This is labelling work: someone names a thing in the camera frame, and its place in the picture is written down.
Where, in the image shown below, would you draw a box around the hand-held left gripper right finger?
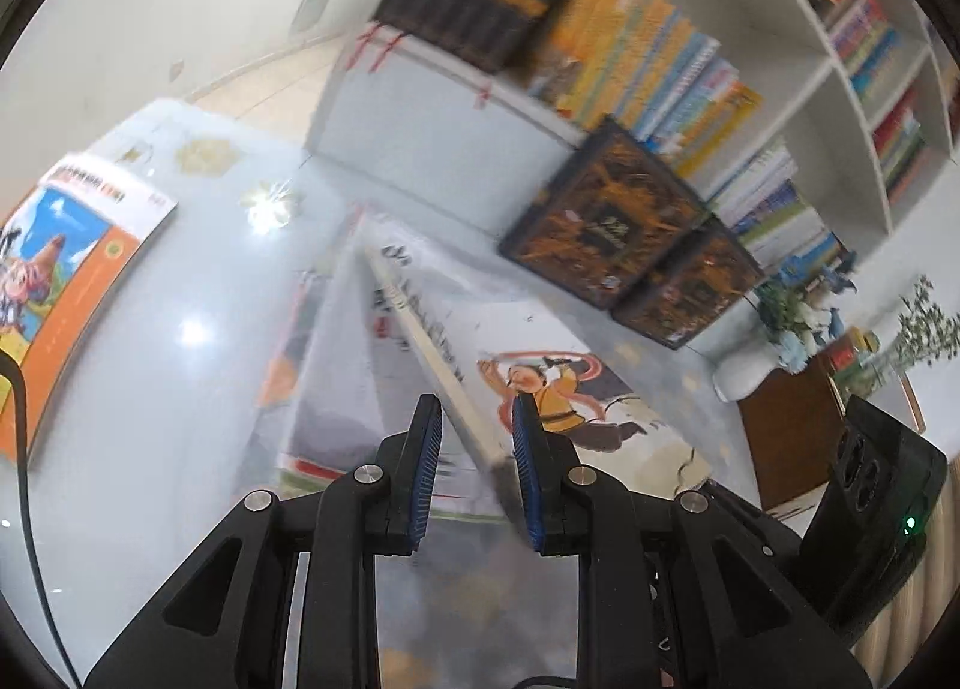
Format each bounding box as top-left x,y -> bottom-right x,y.
512,393 -> 875,689

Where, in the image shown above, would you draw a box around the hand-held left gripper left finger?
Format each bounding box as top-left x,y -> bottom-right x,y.
82,393 -> 445,689

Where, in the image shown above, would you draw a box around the white book painted figure cover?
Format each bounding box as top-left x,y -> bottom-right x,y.
360,205 -> 713,547

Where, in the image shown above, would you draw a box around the row of pale thin books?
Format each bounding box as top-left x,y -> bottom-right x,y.
705,138 -> 852,274

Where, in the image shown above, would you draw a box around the row of yellow books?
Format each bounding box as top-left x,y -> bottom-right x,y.
525,0 -> 764,173

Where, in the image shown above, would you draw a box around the brown wooden cabinet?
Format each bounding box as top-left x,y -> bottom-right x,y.
739,351 -> 927,517

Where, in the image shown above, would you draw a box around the white book ink painting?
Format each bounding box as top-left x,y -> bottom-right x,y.
255,205 -> 511,521

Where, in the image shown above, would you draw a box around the beige pleated curtain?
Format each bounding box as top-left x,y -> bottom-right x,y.
855,456 -> 960,689

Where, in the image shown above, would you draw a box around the yellow red small boxes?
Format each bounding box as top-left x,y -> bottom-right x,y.
821,327 -> 882,379

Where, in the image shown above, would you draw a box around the white ribbed vase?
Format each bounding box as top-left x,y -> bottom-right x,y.
711,348 -> 785,404

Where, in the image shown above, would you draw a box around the green leafy sprig plant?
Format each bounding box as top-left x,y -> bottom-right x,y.
874,275 -> 960,390

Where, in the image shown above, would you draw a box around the dark ornate boxed book set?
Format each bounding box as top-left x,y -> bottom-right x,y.
611,220 -> 766,351
499,115 -> 710,311

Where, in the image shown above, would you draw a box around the white bookshelf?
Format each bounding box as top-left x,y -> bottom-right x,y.
304,0 -> 960,263

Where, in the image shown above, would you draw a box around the orange cartoon cover book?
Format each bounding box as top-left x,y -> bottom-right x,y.
0,153 -> 179,465

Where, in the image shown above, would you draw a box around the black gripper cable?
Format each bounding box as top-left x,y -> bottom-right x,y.
0,351 -> 83,689

